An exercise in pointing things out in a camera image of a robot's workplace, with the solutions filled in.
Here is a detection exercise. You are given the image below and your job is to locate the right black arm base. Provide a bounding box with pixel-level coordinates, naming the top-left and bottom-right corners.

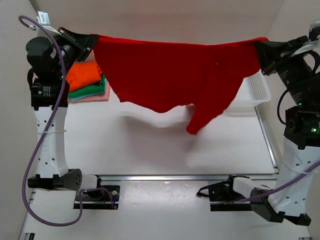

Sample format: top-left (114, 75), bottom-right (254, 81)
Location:
top-left (196, 175), bottom-right (252, 212)

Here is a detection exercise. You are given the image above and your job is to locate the red t shirt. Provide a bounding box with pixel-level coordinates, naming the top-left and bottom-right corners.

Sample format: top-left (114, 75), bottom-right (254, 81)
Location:
top-left (93, 35), bottom-right (260, 135)

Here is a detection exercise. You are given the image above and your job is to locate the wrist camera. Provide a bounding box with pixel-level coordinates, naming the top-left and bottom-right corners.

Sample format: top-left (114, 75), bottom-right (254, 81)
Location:
top-left (28, 11), bottom-right (61, 37)
top-left (291, 19), bottom-right (320, 57)

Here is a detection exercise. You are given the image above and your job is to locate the white plastic basket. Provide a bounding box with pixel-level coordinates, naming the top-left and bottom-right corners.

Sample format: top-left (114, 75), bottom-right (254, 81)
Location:
top-left (229, 71), bottom-right (271, 109)

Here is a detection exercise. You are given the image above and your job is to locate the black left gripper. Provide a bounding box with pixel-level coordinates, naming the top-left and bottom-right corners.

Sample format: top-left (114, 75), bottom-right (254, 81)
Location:
top-left (56, 19), bottom-right (101, 68)

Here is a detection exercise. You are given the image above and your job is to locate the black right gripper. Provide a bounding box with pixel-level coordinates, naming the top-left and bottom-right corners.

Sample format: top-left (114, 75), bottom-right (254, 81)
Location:
top-left (252, 34), bottom-right (311, 101)

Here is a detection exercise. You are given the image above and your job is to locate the folded green t shirt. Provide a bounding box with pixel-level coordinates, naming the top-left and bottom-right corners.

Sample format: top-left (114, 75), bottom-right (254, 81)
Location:
top-left (67, 74), bottom-right (108, 99)

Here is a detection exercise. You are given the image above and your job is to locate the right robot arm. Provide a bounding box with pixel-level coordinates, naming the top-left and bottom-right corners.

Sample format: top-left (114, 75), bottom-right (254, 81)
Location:
top-left (224, 30), bottom-right (320, 226)

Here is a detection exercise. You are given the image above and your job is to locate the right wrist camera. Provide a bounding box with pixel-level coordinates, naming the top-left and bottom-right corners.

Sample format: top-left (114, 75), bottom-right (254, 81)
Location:
top-left (291, 19), bottom-right (320, 57)

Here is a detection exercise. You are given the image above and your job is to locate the aluminium table rail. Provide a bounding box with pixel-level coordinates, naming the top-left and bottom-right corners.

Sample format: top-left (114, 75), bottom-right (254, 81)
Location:
top-left (97, 173), bottom-right (280, 183)

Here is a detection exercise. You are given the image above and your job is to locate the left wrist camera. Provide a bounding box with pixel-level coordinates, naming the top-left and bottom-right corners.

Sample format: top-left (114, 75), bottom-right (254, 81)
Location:
top-left (28, 11), bottom-right (61, 37)

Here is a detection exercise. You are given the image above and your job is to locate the folded orange t shirt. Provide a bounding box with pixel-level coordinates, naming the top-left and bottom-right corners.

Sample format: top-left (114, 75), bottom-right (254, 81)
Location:
top-left (66, 60), bottom-right (102, 93)

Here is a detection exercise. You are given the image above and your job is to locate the folded pink t shirt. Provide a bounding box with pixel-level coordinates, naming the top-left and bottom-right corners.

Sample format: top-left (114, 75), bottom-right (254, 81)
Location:
top-left (68, 83), bottom-right (111, 103)

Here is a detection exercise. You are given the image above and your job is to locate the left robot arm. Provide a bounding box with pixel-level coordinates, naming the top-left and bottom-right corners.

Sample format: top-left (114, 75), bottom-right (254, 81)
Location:
top-left (25, 27), bottom-right (105, 199)

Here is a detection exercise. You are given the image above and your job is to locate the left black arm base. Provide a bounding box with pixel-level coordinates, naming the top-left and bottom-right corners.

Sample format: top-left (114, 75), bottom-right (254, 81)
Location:
top-left (81, 176), bottom-right (121, 210)

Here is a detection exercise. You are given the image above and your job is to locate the folded mint t shirt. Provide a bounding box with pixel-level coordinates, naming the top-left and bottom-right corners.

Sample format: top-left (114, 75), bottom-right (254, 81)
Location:
top-left (70, 77), bottom-right (108, 101)

